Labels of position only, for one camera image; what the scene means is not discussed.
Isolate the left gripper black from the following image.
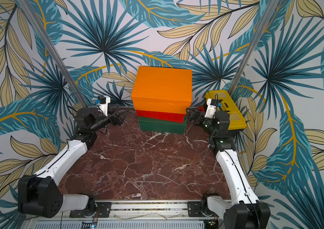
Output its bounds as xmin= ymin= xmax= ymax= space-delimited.
xmin=90 ymin=104 xmax=130 ymax=133

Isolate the red shoebox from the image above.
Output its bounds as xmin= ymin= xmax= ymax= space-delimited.
xmin=136 ymin=110 xmax=185 ymax=123

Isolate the orange shoebox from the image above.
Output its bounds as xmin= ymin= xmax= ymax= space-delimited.
xmin=131 ymin=66 xmax=192 ymax=114

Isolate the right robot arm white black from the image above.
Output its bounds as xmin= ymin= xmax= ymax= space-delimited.
xmin=186 ymin=108 xmax=271 ymax=229

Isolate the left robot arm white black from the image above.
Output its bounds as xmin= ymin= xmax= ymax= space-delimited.
xmin=18 ymin=107 xmax=128 ymax=218

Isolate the green shoebox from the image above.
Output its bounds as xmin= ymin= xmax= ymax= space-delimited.
xmin=138 ymin=117 xmax=187 ymax=134

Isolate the yellow black toolbox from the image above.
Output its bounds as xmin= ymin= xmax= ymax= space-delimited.
xmin=204 ymin=90 xmax=247 ymax=136

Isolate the red handled tool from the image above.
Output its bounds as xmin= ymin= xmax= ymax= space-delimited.
xmin=197 ymin=106 xmax=206 ymax=113

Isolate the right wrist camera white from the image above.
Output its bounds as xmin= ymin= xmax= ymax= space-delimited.
xmin=205 ymin=98 xmax=222 ymax=118

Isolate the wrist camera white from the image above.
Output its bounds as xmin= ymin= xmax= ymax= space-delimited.
xmin=96 ymin=95 xmax=110 ymax=116
xmin=205 ymin=98 xmax=222 ymax=118

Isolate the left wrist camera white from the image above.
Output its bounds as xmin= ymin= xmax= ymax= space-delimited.
xmin=96 ymin=95 xmax=110 ymax=116

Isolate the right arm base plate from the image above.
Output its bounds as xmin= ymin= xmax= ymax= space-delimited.
xmin=187 ymin=200 xmax=215 ymax=217

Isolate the front aluminium rail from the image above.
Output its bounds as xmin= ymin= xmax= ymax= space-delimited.
xmin=21 ymin=199 xmax=268 ymax=221

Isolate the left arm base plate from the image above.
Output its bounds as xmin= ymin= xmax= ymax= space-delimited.
xmin=69 ymin=200 xmax=111 ymax=219

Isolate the right aluminium frame post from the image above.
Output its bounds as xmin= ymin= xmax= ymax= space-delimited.
xmin=228 ymin=0 xmax=279 ymax=94

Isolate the aluminium frame post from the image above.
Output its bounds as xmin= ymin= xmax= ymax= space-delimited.
xmin=228 ymin=0 xmax=279 ymax=94
xmin=18 ymin=0 xmax=88 ymax=107

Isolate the left aluminium frame post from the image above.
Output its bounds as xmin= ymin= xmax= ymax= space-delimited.
xmin=18 ymin=0 xmax=88 ymax=107

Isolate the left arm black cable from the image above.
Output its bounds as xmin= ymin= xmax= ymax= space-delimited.
xmin=0 ymin=174 xmax=37 ymax=221

